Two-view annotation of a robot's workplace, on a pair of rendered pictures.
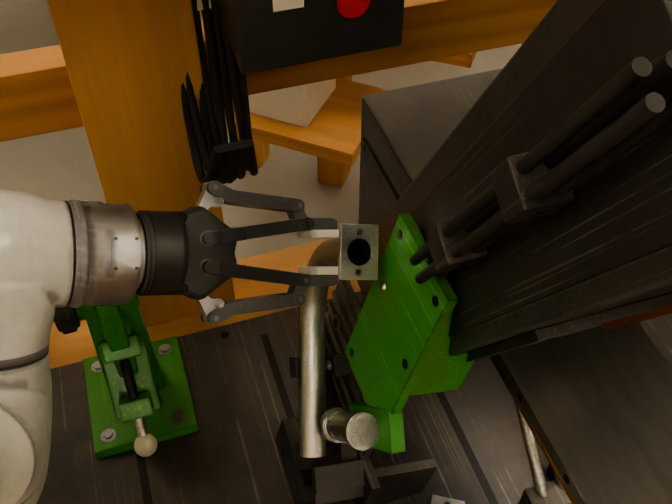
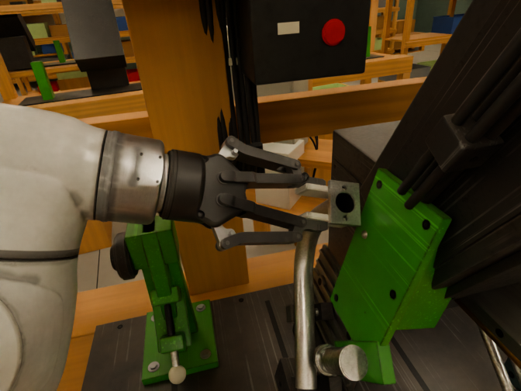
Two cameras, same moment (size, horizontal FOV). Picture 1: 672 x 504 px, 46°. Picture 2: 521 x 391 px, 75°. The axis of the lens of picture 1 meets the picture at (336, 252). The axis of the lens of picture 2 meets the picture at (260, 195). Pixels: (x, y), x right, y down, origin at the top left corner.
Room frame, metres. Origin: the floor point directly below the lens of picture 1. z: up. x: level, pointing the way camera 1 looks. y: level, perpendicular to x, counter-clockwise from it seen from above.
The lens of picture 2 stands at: (0.16, 0.03, 1.46)
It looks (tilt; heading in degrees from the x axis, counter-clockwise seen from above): 30 degrees down; 7
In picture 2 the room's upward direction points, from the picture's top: 4 degrees counter-clockwise
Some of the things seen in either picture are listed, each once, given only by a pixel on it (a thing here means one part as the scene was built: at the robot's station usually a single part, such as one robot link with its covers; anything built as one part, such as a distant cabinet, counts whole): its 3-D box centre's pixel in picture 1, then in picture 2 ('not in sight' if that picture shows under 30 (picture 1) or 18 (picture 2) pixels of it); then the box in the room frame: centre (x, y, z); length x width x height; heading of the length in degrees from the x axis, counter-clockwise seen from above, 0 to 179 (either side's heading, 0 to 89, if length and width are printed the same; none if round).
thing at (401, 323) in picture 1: (423, 321); (401, 262); (0.49, -0.09, 1.17); 0.13 x 0.12 x 0.20; 108
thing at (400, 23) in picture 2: not in sight; (397, 36); (10.43, -2.63, 0.37); 1.20 x 0.81 x 0.74; 117
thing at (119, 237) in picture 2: (58, 301); (123, 256); (0.56, 0.31, 1.12); 0.07 x 0.03 x 0.08; 18
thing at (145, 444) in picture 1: (141, 429); (175, 361); (0.49, 0.23, 0.96); 0.06 x 0.03 x 0.06; 18
